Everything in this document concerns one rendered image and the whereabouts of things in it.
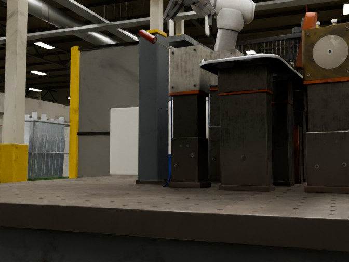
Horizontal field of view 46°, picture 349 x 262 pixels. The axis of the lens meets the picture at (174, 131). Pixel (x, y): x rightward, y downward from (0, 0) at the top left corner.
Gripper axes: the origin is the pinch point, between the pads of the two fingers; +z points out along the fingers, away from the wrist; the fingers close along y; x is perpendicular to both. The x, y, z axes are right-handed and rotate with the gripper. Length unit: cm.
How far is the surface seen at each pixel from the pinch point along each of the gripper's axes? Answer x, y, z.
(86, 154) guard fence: -245, 187, 40
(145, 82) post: 29.9, 4.7, 22.9
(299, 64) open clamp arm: 46, -40, 24
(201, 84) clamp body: 42, -16, 27
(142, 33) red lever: 37.8, 2.3, 10.3
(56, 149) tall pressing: -874, 658, 16
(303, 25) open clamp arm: 46, -41, 15
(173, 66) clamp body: 42.0, -8.2, 21.6
